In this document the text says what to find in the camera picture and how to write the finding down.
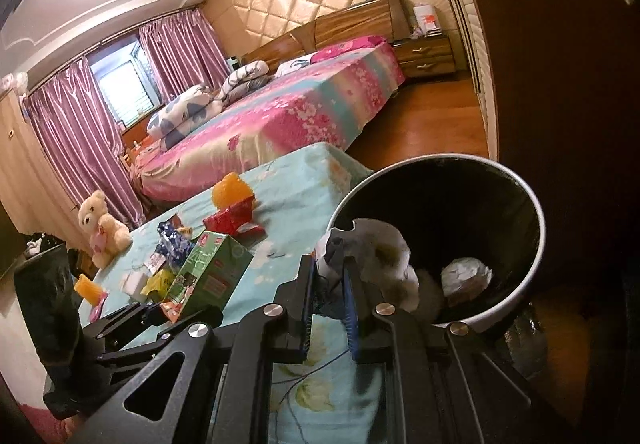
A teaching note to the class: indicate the wooden headboard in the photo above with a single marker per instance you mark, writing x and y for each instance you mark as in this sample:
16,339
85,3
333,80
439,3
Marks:
350,19

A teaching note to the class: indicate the white tissue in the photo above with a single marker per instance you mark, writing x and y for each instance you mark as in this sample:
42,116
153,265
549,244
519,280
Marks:
465,279
385,249

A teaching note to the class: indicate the small orange plastic cup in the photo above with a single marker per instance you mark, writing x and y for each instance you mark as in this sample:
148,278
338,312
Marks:
85,288

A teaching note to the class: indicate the red snack packet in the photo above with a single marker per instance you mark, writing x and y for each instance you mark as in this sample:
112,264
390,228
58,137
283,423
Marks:
227,220

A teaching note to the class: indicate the white round trash can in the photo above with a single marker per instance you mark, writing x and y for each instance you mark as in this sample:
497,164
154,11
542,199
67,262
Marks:
450,204

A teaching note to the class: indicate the dark brown wardrobe panel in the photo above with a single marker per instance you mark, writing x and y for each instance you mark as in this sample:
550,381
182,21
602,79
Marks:
550,74

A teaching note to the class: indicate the pink pillow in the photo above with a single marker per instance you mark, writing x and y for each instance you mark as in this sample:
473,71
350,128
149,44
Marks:
350,48

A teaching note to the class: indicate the wooden nightstand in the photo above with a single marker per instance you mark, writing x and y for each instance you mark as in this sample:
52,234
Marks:
425,57

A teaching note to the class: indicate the pink satin curtain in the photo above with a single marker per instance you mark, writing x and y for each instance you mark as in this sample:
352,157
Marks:
185,54
75,139

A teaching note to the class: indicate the window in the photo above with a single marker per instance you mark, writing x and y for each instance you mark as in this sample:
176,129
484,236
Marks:
122,84

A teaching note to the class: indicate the white blue print pillow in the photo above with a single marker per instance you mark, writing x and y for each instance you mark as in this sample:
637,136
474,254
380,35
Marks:
295,65

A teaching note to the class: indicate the blue snack packet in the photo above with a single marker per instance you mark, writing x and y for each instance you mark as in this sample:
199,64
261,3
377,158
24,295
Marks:
172,241

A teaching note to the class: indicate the white box orange label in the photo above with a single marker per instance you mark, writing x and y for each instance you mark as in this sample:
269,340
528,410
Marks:
427,19

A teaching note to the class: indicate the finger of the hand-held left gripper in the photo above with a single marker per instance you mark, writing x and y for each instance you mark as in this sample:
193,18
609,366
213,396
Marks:
150,346
122,319

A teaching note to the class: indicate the cream louvered wardrobe doors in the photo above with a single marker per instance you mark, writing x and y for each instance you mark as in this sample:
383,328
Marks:
467,24

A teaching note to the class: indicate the blue white folded quilt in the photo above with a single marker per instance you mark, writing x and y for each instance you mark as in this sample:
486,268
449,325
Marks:
245,82
182,117

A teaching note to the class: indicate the clear plastic wrap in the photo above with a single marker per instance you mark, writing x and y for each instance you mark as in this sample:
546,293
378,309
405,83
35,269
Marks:
522,339

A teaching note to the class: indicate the teal floral blanket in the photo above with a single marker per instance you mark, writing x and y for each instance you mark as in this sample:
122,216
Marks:
295,194

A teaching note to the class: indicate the yellow wrapper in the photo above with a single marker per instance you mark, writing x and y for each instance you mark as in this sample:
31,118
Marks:
160,284

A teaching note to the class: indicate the white tissue pack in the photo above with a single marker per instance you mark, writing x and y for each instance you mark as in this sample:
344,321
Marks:
134,284

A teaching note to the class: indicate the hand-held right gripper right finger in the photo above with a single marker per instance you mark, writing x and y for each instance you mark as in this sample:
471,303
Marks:
352,324

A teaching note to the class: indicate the pink floral bed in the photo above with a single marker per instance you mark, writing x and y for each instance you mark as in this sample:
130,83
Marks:
280,124

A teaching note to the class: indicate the green carton box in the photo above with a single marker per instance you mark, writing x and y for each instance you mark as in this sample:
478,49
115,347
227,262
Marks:
210,274

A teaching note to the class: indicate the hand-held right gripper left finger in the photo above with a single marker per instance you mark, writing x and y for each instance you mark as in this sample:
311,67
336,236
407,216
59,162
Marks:
307,309

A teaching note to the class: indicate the orange mesh ball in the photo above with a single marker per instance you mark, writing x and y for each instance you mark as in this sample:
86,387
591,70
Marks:
230,191

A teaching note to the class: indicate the cream teddy bear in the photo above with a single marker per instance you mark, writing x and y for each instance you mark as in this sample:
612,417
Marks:
102,229

